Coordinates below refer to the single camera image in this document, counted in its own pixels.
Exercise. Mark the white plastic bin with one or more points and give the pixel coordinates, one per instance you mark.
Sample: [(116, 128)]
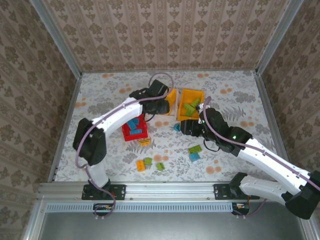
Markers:
[(178, 107)]

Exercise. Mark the small square blue lego brick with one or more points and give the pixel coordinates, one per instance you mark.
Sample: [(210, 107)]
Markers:
[(177, 127)]

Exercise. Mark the long green lego piece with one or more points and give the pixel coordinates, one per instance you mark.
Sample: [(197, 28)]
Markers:
[(195, 102)]

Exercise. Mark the green lego brick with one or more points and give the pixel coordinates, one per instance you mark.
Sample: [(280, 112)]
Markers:
[(195, 149), (188, 110), (148, 161), (160, 165)]

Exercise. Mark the yellow lego with black stripes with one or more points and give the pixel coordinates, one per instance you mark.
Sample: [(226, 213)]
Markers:
[(144, 142)]

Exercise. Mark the red plastic bin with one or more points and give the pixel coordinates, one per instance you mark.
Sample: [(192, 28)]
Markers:
[(126, 137)]

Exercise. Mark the orange lego brick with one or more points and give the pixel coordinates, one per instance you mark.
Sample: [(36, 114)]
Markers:
[(140, 165)]

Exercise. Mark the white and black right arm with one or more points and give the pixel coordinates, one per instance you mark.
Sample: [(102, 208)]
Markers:
[(265, 155)]

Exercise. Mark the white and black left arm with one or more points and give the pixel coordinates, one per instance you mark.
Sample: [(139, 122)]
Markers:
[(120, 115)]

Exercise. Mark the yellow plastic bin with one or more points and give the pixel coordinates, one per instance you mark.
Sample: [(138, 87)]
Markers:
[(183, 96)]

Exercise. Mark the floral patterned tablecloth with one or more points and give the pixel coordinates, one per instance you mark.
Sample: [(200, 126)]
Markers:
[(112, 85)]

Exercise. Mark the small controller board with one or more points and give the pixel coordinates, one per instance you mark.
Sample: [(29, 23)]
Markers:
[(102, 207), (241, 207)]

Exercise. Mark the grey metal panel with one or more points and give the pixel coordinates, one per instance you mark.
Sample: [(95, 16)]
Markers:
[(150, 227)]

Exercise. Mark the aluminium side rail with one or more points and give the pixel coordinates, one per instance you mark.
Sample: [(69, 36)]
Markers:
[(65, 125), (264, 95)]

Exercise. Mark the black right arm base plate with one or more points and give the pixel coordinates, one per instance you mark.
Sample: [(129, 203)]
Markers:
[(221, 192)]

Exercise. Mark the aluminium mounting rail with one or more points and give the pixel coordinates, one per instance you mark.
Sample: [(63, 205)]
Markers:
[(170, 191)]

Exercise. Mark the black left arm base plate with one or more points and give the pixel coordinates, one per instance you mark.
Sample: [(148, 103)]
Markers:
[(120, 192)]

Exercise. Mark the aluminium frame post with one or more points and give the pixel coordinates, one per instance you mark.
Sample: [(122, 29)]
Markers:
[(56, 37), (277, 37)]

